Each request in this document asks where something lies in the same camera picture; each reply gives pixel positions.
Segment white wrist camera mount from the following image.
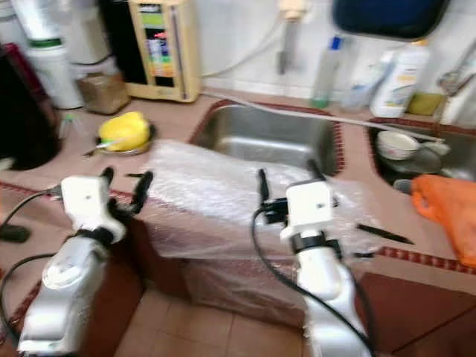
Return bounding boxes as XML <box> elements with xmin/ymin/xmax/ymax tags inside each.
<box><xmin>279</xmin><ymin>180</ymin><xmax>335</xmax><ymax>242</ymax></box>
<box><xmin>59</xmin><ymin>176</ymin><xmax>120</xmax><ymax>242</ymax></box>

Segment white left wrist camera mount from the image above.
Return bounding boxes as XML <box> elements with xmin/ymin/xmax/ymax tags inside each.
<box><xmin>59</xmin><ymin>176</ymin><xmax>120</xmax><ymax>242</ymax></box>

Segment yellow green sponge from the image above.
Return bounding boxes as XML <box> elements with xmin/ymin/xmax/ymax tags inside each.
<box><xmin>407</xmin><ymin>93</ymin><xmax>447</xmax><ymax>117</ymax></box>

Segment white ceramic bowl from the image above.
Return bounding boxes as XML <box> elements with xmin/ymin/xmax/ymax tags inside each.
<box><xmin>376</xmin><ymin>130</ymin><xmax>422</xmax><ymax>161</ymax></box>

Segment steel tap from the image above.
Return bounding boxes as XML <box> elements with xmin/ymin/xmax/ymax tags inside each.
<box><xmin>437</xmin><ymin>58</ymin><xmax>476</xmax><ymax>97</ymax></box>

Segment clear bottle with blue cap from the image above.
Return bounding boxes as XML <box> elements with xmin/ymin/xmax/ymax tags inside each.
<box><xmin>311</xmin><ymin>36</ymin><xmax>344</xmax><ymax>109</ymax></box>

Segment black knife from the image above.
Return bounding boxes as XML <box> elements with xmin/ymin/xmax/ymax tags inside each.
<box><xmin>356</xmin><ymin>222</ymin><xmax>415</xmax><ymax>245</ymax></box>

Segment dark green oblong object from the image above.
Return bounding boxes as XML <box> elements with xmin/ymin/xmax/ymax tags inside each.
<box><xmin>0</xmin><ymin>223</ymin><xmax>32</xmax><ymax>243</ymax></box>

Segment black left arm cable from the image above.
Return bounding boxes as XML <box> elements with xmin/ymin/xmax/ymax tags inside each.
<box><xmin>0</xmin><ymin>192</ymin><xmax>64</xmax><ymax>343</ymax></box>

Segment black hanging pan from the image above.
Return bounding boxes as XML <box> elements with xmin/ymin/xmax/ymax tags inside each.
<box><xmin>332</xmin><ymin>0</ymin><xmax>451</xmax><ymax>40</ymax></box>

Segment small steel sink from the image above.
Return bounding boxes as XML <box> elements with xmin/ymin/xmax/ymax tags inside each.
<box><xmin>364</xmin><ymin>118</ymin><xmax>476</xmax><ymax>187</ymax></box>

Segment clear plastic jug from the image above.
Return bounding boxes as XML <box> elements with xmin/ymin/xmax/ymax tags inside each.
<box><xmin>341</xmin><ymin>48</ymin><xmax>395</xmax><ymax>112</ymax></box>

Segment green handled metal tongs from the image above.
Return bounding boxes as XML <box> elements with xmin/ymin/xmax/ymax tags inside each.
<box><xmin>61</xmin><ymin>112</ymin><xmax>83</xmax><ymax>138</ymax></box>

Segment white water filter canister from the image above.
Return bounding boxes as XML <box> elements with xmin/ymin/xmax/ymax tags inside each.
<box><xmin>11</xmin><ymin>0</ymin><xmax>84</xmax><ymax>111</ymax></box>

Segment clear bubble wrap sheet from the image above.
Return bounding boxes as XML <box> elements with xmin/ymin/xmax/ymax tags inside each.
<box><xmin>141</xmin><ymin>139</ymin><xmax>402</xmax><ymax>339</ymax></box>

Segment jar of brown powder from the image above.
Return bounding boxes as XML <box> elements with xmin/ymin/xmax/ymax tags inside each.
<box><xmin>76</xmin><ymin>71</ymin><xmax>129</xmax><ymax>115</ymax></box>

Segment white box appliance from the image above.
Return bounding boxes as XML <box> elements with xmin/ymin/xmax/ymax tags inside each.
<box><xmin>56</xmin><ymin>0</ymin><xmax>112</xmax><ymax>66</ymax></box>

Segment large stainless steel sink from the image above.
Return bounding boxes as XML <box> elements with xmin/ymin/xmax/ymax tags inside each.
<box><xmin>188</xmin><ymin>100</ymin><xmax>343</xmax><ymax>179</ymax></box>

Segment thin white tube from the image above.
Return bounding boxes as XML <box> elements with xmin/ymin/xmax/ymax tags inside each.
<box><xmin>199</xmin><ymin>19</ymin><xmax>283</xmax><ymax>79</ymax></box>

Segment metal spoon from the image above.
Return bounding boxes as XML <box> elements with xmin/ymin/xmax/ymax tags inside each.
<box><xmin>83</xmin><ymin>143</ymin><xmax>120</xmax><ymax>157</ymax></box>

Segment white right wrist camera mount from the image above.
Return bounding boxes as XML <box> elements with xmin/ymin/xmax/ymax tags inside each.
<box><xmin>279</xmin><ymin>180</ymin><xmax>335</xmax><ymax>242</ymax></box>

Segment stainless steel bowl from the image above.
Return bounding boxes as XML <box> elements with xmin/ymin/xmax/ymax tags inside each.
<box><xmin>93</xmin><ymin>125</ymin><xmax>157</xmax><ymax>157</ymax></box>

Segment beige wall hook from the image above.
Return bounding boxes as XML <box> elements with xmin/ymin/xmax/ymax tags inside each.
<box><xmin>279</xmin><ymin>0</ymin><xmax>309</xmax><ymax>22</ymax></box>

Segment yellow plastic cup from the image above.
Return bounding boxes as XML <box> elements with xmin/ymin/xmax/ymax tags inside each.
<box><xmin>98</xmin><ymin>112</ymin><xmax>151</xmax><ymax>152</ymax></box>

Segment grey hanging metal utensil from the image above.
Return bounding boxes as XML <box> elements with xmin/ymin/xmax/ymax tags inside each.
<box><xmin>277</xmin><ymin>19</ymin><xmax>295</xmax><ymax>75</ymax></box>

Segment beige water ionizer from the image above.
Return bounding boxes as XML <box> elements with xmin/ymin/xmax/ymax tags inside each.
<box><xmin>98</xmin><ymin>0</ymin><xmax>202</xmax><ymax>103</ymax></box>

